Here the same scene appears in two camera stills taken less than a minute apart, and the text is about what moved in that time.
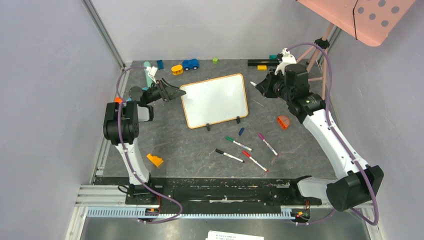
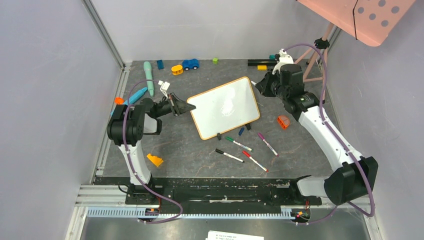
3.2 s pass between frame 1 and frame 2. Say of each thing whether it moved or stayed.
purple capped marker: stayed
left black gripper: moved
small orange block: stayed
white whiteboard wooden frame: moved
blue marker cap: stayed
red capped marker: stayed
